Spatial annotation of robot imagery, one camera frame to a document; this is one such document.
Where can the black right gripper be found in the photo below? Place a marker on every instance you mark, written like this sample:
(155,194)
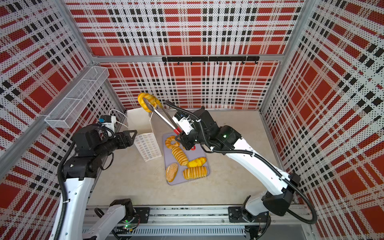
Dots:
(185,141)

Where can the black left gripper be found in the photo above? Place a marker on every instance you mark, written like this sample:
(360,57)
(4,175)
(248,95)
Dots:
(129,141)

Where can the white flowered paper bag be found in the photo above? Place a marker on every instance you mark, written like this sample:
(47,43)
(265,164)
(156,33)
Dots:
(145,140)

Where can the red-handled steel tongs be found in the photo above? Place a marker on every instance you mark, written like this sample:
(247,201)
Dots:
(168,121)

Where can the short round ribbed bread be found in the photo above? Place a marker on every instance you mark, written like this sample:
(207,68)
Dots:
(146,98)

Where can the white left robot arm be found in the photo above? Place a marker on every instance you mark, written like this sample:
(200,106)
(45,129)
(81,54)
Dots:
(77,172)

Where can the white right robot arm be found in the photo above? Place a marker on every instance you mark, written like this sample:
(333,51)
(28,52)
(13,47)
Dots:
(225,140)

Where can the long spiral fake bread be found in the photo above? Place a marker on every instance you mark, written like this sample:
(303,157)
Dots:
(180,156)

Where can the yellow pear-shaped fake bread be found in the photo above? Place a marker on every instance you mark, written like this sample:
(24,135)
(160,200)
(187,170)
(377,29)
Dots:
(199,162)

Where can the large spiral fake bread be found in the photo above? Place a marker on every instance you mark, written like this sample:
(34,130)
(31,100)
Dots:
(195,173)

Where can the sesame-coated fake bread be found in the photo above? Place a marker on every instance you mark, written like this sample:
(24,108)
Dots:
(171,172)

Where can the lilac plastic tray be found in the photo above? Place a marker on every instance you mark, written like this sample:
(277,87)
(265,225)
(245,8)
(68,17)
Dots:
(170,159)

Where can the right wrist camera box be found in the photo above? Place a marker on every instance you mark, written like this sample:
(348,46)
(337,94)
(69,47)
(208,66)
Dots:
(184,122)

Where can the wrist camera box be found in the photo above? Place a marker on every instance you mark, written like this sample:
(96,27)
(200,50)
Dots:
(184,122)
(108,122)

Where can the ring-shaped fake bread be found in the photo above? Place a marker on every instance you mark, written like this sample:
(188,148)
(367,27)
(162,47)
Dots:
(171,142)

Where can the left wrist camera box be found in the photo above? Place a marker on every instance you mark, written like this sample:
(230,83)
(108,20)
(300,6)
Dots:
(108,122)

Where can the wire mesh wall basket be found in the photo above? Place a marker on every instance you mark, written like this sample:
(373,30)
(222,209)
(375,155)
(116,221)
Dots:
(69,109)

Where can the black wall hook rail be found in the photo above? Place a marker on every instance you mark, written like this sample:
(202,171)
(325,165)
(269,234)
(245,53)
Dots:
(211,59)

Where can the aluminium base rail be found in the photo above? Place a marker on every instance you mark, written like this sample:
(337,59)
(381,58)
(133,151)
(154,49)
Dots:
(201,222)

